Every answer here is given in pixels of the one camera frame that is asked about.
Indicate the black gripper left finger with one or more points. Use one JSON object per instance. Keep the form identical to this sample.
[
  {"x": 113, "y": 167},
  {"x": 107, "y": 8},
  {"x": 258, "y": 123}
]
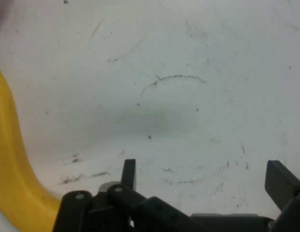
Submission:
[{"x": 109, "y": 207}]

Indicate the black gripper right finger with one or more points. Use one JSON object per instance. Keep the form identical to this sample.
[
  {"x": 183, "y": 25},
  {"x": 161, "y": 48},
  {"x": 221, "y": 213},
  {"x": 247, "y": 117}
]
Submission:
[{"x": 283, "y": 186}]

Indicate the yellow banana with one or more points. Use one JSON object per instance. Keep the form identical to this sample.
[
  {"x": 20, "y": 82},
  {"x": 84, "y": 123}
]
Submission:
[{"x": 14, "y": 169}]

